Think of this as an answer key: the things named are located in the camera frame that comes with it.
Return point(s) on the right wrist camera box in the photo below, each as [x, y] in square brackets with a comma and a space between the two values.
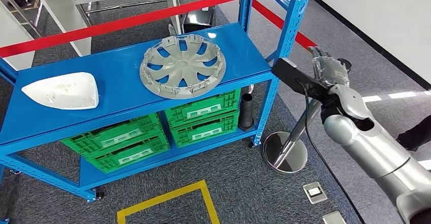
[303, 79]

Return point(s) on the green plastic crate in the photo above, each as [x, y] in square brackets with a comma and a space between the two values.
[107, 163]
[97, 133]
[230, 124]
[227, 100]

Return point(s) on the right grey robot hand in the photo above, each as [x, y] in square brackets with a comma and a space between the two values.
[330, 71]

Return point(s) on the white table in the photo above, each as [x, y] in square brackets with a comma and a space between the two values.
[60, 0]

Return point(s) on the chrome tube frame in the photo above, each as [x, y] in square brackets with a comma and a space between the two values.
[128, 6]

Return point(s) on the person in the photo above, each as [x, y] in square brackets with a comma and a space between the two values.
[417, 135]

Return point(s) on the grey plastic wheel hubcap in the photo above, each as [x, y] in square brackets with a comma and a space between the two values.
[182, 64]

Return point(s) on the glossy black box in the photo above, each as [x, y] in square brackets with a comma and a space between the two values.
[198, 20]

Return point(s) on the plain metal floor plate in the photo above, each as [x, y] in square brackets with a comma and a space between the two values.
[333, 217]

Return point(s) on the blue metal shelf rack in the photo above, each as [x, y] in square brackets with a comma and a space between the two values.
[118, 77]

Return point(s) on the white cabinet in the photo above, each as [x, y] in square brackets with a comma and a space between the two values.
[10, 37]

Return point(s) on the white mirror cover part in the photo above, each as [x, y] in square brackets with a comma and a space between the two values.
[64, 93]

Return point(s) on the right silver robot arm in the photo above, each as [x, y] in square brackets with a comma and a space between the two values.
[370, 145]

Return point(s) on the red barrier belt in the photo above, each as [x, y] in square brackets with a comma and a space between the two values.
[118, 24]
[286, 25]

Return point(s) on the floor socket plate with outlet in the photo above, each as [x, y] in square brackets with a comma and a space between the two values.
[315, 193]

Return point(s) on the clear plastic bottle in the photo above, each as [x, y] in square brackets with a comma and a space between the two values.
[172, 30]

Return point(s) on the small blue metal rack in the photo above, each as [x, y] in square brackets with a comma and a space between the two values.
[4, 220]

